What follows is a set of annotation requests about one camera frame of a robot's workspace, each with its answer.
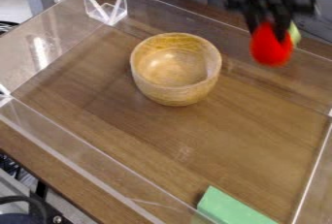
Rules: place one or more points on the red plush fruit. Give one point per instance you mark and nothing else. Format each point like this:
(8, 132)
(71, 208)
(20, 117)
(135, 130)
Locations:
(268, 51)

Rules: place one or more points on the black table bracket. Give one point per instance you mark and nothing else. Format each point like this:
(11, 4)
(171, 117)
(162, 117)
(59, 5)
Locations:
(53, 216)

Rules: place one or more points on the green foam block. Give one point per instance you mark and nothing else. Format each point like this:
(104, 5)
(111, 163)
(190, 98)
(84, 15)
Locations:
(225, 210)

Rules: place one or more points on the light wooden bowl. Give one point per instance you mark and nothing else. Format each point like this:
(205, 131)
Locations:
(175, 68)

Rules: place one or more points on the clear acrylic enclosure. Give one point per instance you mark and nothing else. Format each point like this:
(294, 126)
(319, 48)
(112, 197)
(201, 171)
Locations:
(134, 161)

